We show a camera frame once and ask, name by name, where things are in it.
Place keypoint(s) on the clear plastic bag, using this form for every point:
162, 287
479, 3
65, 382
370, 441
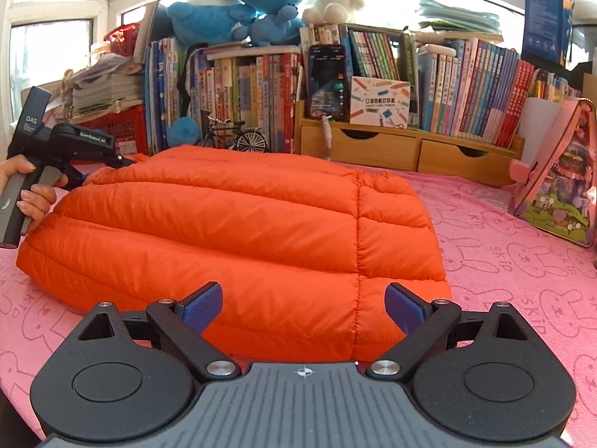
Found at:
489, 195

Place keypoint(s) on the orange puffer jacket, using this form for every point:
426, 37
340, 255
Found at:
233, 224

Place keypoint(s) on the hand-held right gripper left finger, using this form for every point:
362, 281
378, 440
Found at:
203, 309

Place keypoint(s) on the miniature bicycle model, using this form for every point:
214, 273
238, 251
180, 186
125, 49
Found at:
249, 141

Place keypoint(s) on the row of green-spined books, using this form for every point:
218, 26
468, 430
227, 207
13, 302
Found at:
378, 56

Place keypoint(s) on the blue plush ball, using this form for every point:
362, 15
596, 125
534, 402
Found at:
183, 131

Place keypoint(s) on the blue dolphin plush toy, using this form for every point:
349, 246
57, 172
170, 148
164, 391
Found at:
205, 23

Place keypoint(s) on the brown cardboard box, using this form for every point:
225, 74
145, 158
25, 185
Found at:
585, 87

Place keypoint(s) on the large red plastic crate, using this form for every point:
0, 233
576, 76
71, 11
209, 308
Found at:
126, 130

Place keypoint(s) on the stack of teal booklets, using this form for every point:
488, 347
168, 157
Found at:
457, 18

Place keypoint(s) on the row of pastel and red books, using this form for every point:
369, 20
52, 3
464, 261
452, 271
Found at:
475, 93

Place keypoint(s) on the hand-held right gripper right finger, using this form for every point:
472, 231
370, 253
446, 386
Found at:
405, 311

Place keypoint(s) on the row of thick paperback books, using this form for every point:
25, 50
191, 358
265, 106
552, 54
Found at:
252, 93

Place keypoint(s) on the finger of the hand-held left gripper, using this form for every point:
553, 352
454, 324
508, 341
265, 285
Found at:
123, 161
77, 179

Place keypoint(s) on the row of tall thin books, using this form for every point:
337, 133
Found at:
163, 93

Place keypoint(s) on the pink house-shaped toy case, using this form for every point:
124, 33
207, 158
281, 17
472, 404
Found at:
564, 182

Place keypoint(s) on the white foam board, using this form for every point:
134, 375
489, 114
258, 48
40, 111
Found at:
538, 126

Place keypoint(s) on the small red plastic basket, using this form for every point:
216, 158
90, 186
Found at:
121, 42

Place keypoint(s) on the white printed cardboard box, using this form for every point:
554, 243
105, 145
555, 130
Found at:
380, 102

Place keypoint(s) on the white window frame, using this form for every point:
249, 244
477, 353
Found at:
46, 32

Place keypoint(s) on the blue carton box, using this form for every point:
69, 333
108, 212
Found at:
545, 18

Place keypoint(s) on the stack of paper workbooks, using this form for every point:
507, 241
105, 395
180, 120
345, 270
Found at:
107, 88

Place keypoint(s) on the row of shiny small books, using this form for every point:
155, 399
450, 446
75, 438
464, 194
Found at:
555, 86

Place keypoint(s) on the white plastic tool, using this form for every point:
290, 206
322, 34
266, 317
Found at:
436, 49

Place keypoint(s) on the grey flat board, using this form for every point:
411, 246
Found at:
147, 32

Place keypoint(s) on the small blue plush toy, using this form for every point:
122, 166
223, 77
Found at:
275, 28

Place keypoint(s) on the person's left hand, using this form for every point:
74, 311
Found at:
39, 205

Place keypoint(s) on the wooden drawer organizer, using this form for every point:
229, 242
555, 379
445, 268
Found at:
466, 161

